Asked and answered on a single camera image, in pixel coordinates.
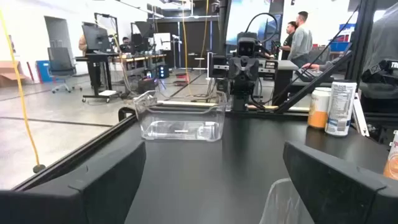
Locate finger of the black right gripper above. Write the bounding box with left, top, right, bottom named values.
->
left=257, top=59, right=279, bottom=75
left=208, top=55, right=228, bottom=78

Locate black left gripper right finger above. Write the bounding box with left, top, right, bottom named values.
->
left=282, top=140, right=398, bottom=224

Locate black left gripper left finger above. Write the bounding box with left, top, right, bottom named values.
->
left=0, top=140, right=147, bottom=224

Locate orange and white soda can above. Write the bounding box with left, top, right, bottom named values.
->
left=307, top=86, right=332, bottom=129
left=382, top=130, right=398, bottom=181

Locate clear plastic bin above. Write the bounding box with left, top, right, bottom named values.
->
left=132, top=90, right=228, bottom=142
left=259, top=177, right=315, bottom=224

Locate grey desk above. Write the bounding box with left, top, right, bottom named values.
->
left=257, top=58, right=299, bottom=106

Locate person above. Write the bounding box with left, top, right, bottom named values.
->
left=287, top=11, right=313, bottom=68
left=317, top=2, right=398, bottom=100
left=279, top=21, right=298, bottom=61
left=78, top=33, right=90, bottom=57
left=119, top=36, right=133, bottom=54

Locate person's hand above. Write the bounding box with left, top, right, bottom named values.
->
left=301, top=62, right=321, bottom=71

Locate black keyboard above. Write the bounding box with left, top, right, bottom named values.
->
left=294, top=68, right=335, bottom=83

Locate large display screen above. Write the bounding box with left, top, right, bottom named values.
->
left=225, top=0, right=282, bottom=46

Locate computer tower with blue lights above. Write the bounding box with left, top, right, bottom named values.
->
left=157, top=63, right=170, bottom=80

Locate white board panel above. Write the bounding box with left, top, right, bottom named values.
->
left=152, top=32, right=172, bottom=52

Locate black bag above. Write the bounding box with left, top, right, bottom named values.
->
left=136, top=77, right=159, bottom=94

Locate blue storage bin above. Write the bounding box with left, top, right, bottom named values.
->
left=329, top=23, right=357, bottom=52

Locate long wooden workbench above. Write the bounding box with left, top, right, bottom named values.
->
left=113, top=53, right=167, bottom=77

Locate white leaning panel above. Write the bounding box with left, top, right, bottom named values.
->
left=351, top=93, right=371, bottom=138

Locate black computer monitor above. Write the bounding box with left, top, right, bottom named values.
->
left=81, top=24, right=113, bottom=54
left=130, top=21, right=156, bottom=52

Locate black framed panel stand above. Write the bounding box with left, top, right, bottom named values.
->
left=93, top=12, right=119, bottom=38

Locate black standing desk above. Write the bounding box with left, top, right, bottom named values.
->
left=74, top=51, right=124, bottom=103

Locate blue crate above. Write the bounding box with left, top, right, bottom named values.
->
left=35, top=60, right=53, bottom=83

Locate cardboard box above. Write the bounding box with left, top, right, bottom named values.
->
left=0, top=60, right=28, bottom=88

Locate grey office chair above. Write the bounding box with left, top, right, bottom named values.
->
left=46, top=46, right=83, bottom=94

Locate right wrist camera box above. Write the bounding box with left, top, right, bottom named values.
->
left=236, top=32, right=259, bottom=57

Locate yellow hanging cable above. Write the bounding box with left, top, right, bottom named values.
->
left=181, top=0, right=191, bottom=83
left=198, top=0, right=210, bottom=60

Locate black aluminium rig frame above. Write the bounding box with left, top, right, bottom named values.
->
left=12, top=0, right=377, bottom=191

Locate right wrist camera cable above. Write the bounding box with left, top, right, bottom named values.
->
left=244, top=12, right=279, bottom=44

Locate black frame corner bracket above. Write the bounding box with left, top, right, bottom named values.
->
left=117, top=106, right=137, bottom=123

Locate orange-yellow hanging power cable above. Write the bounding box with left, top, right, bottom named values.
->
left=0, top=9, right=47, bottom=174

